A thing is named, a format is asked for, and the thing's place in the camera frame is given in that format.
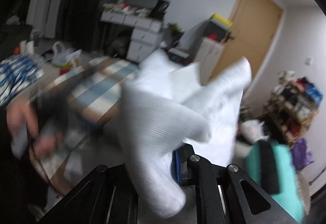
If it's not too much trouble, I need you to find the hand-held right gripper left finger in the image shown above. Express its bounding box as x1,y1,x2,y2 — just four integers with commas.
37,164,139,224

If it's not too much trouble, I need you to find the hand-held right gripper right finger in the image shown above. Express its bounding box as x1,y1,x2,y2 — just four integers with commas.
172,144,298,224

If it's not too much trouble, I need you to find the white sweatshirt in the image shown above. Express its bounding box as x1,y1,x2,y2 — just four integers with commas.
120,50,252,217

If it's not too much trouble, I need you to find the person's left hand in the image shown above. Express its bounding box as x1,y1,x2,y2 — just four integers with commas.
6,101,65,158

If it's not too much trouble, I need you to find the blue plaid shirt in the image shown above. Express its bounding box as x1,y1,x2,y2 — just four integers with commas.
0,56,44,110

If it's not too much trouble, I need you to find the white tote bag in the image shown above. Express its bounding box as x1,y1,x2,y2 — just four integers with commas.
52,41,82,66

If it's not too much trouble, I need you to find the white plastic bag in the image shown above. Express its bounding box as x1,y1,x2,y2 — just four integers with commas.
241,120,265,143

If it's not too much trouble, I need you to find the dark bag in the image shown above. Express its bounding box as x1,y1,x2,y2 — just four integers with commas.
108,33,130,54

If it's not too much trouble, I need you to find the white curtain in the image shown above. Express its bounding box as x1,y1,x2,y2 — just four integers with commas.
25,0,67,39

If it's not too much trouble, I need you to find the teal garment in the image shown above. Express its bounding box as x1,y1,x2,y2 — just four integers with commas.
246,138,305,222

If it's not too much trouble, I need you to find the white drawer desk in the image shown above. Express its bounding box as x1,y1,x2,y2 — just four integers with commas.
100,10,165,63

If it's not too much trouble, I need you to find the black red shoebox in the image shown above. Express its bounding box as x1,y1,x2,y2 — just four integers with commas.
168,47,190,62

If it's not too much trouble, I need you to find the white hard suitcase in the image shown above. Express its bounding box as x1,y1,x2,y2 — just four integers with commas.
196,37,225,74

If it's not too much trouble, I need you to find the pile of desk clutter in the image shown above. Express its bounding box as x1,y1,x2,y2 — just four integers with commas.
103,3,153,15

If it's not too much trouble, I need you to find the purple bag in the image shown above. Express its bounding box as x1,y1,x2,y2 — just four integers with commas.
290,138,314,172

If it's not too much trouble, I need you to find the flower bouquet black wrap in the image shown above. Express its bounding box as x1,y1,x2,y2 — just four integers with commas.
163,23,184,49

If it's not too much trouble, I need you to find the black printed box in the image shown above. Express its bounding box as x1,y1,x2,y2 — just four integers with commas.
150,0,170,20

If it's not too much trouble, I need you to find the wooden door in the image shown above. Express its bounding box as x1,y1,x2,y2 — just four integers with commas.
209,0,284,82

